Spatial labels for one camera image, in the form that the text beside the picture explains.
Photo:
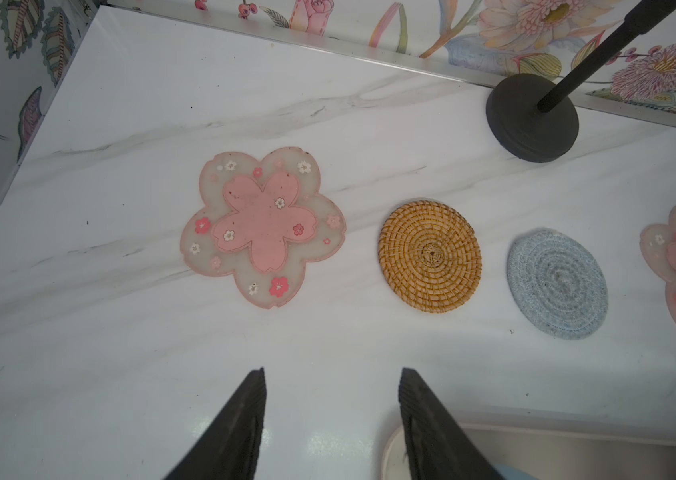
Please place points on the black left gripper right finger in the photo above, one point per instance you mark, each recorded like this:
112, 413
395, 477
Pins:
436, 446

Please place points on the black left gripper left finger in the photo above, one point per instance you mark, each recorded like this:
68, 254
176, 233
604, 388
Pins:
230, 447

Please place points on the woven rattan round coaster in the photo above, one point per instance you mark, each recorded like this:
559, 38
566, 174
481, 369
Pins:
430, 256

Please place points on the blue woven round coaster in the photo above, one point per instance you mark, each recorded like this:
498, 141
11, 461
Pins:
557, 284

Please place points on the light blue cup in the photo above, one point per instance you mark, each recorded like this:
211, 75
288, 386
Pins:
510, 473

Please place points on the pink flower silicone coaster left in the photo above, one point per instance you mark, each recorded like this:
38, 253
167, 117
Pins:
262, 222

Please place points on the beige silicone tray mat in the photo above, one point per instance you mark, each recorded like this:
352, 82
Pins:
547, 453

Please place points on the black microphone stand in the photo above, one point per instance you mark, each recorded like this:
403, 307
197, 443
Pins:
534, 118

